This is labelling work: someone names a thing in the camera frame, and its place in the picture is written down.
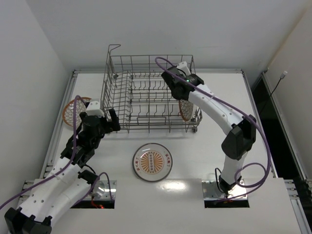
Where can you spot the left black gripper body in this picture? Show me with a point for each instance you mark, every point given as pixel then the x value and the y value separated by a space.
pixel 107 122

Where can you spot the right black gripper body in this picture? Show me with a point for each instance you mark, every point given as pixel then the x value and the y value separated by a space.
pixel 169 76

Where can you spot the flower pattern plate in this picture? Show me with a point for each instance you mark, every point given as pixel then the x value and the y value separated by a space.
pixel 186 109
pixel 68 112

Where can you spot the orange sunburst plate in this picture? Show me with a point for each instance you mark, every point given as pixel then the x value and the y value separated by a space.
pixel 152 162

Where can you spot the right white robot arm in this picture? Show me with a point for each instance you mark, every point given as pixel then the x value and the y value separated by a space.
pixel 240 133

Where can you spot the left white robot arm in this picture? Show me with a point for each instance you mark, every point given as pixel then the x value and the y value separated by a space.
pixel 67 184

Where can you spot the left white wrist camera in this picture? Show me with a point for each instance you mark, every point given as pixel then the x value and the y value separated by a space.
pixel 94 108

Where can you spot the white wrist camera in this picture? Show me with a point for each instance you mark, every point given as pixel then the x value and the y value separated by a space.
pixel 94 108
pixel 183 70

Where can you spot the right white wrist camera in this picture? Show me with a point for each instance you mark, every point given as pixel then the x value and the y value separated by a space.
pixel 183 70

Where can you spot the grey wire dish rack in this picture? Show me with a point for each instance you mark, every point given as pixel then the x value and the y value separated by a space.
pixel 134 88

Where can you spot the left aluminium frame rail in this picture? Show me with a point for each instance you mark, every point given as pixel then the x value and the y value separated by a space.
pixel 50 155

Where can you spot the aluminium frame rail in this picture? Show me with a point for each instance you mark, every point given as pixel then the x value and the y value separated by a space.
pixel 50 155
pixel 285 158

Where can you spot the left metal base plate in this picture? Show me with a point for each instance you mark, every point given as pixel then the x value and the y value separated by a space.
pixel 102 190

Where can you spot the metal base plate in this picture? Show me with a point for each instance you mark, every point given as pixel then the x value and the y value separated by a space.
pixel 102 190
pixel 211 192

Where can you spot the right aluminium frame rail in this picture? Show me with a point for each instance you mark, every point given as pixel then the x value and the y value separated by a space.
pixel 285 158

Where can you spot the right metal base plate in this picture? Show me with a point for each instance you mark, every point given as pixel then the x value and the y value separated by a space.
pixel 211 192

